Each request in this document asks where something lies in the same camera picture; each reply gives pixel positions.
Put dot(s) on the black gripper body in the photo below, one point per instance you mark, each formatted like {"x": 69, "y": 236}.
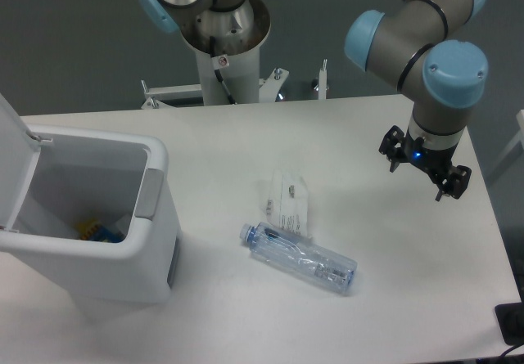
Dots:
{"x": 431, "y": 153}

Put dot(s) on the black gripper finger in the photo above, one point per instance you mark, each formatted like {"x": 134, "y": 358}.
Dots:
{"x": 452, "y": 182}
{"x": 392, "y": 147}

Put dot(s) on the clear plastic wrapper bag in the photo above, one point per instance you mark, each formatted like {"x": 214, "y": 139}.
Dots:
{"x": 287, "y": 205}

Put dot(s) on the clear plastic water bottle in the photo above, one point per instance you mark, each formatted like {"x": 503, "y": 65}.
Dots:
{"x": 300, "y": 256}

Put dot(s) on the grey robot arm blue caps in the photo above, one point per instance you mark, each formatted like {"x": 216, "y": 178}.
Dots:
{"x": 412, "y": 51}

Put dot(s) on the white trash can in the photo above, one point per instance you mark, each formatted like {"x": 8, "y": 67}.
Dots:
{"x": 90, "y": 210}

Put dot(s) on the yellow blue trash in bin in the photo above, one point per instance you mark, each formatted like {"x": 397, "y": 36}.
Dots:
{"x": 94, "y": 230}

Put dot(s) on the white trash can lid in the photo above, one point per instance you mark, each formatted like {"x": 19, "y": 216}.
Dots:
{"x": 20, "y": 151}

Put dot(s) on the black device at table edge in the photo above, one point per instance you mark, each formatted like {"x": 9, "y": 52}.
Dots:
{"x": 510, "y": 319}

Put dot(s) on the white frame at right edge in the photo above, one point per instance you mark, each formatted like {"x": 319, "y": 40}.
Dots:
{"x": 508, "y": 155}

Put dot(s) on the white metal mounting frame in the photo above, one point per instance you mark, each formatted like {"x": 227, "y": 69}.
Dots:
{"x": 243, "y": 90}

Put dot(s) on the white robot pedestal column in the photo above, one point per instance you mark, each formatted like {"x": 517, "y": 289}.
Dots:
{"x": 227, "y": 43}

